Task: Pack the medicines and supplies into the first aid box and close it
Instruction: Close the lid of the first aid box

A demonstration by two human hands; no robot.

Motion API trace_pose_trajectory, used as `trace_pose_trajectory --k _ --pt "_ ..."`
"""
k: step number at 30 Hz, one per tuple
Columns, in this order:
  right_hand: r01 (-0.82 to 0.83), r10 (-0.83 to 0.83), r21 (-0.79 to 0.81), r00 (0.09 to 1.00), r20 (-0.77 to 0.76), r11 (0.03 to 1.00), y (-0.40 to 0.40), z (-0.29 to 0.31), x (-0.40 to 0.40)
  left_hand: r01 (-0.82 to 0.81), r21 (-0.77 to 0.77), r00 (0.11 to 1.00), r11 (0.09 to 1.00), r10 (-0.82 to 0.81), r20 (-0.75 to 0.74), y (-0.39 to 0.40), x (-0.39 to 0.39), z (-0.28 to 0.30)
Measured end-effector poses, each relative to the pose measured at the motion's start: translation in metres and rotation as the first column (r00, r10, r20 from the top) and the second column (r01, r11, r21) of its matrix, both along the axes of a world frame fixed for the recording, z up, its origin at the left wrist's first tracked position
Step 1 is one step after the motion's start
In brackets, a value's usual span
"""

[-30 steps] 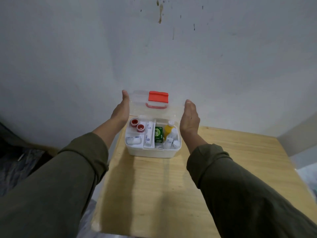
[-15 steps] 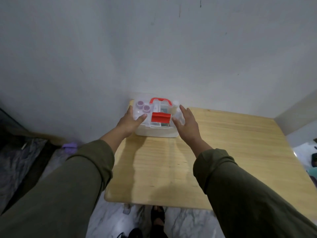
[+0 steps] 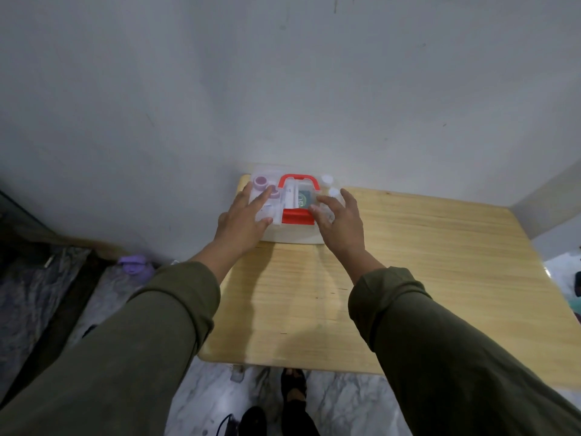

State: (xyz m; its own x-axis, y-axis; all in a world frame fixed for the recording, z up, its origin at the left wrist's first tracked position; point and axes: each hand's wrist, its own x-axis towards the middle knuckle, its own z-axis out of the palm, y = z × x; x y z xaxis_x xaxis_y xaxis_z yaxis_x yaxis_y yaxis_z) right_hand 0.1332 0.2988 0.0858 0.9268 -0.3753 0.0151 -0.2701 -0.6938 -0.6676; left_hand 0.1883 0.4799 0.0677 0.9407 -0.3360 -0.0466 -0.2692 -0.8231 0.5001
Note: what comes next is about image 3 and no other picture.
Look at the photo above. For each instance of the person's left forearm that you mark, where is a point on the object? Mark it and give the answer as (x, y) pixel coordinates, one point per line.
(118, 354)

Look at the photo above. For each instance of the person's left black sandal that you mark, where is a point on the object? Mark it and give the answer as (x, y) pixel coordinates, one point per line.
(253, 422)

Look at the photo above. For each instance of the person's right forearm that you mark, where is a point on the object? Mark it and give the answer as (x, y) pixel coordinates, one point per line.
(454, 358)

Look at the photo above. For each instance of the person's black sandal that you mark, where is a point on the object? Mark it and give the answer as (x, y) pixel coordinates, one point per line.
(253, 422)
(293, 385)

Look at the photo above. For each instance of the wooden table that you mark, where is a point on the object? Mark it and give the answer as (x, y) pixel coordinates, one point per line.
(431, 276)

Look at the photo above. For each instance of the person's black trousers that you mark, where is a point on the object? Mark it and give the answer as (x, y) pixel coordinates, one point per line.
(295, 420)

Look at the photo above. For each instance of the white first aid box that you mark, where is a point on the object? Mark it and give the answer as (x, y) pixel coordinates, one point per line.
(295, 217)

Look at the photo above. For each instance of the green medicine box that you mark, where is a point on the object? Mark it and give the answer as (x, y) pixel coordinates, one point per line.
(305, 199)

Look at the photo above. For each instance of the red core tape roll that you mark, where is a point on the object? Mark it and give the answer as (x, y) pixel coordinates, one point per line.
(275, 193)
(261, 182)

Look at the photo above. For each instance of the person's right hand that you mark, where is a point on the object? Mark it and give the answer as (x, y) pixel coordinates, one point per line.
(342, 229)

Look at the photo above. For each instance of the person's right black sandal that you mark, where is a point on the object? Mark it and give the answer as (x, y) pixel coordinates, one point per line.
(293, 385)

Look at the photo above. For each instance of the person's left hand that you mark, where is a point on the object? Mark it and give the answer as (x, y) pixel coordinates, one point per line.
(238, 229)

